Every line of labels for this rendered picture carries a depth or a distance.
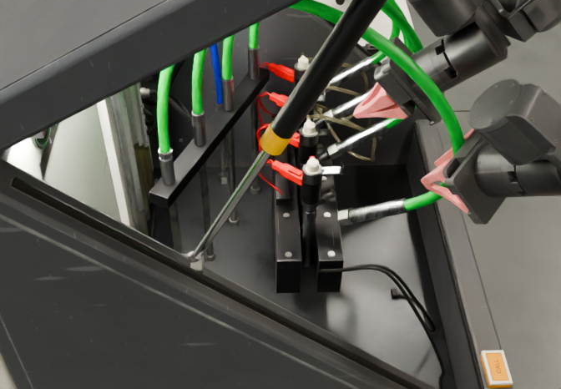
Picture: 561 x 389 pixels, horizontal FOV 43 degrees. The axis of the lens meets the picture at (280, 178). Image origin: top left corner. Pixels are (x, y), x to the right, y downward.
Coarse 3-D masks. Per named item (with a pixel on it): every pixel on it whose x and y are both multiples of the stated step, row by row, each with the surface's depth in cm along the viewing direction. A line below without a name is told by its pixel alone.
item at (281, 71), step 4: (272, 64) 121; (280, 64) 120; (268, 68) 121; (272, 68) 120; (276, 68) 120; (280, 68) 120; (284, 68) 119; (288, 68) 119; (276, 72) 120; (280, 72) 119; (284, 72) 119; (288, 72) 119; (292, 72) 119; (280, 76) 120; (284, 76) 119; (288, 76) 119; (292, 76) 118; (288, 80) 119; (292, 80) 119
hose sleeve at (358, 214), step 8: (392, 200) 88; (400, 200) 87; (360, 208) 90; (368, 208) 89; (376, 208) 89; (384, 208) 88; (392, 208) 87; (400, 208) 87; (352, 216) 91; (360, 216) 90; (368, 216) 89; (376, 216) 89; (384, 216) 89
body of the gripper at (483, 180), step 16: (480, 144) 75; (464, 160) 74; (480, 160) 73; (496, 160) 72; (464, 176) 73; (480, 176) 73; (496, 176) 72; (512, 176) 70; (464, 192) 73; (480, 192) 74; (496, 192) 73; (512, 192) 71; (480, 208) 74; (496, 208) 75; (480, 224) 75
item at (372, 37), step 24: (312, 0) 72; (384, 48) 72; (168, 72) 85; (408, 72) 73; (168, 96) 89; (432, 96) 74; (456, 120) 76; (168, 144) 95; (456, 144) 77; (432, 192) 84
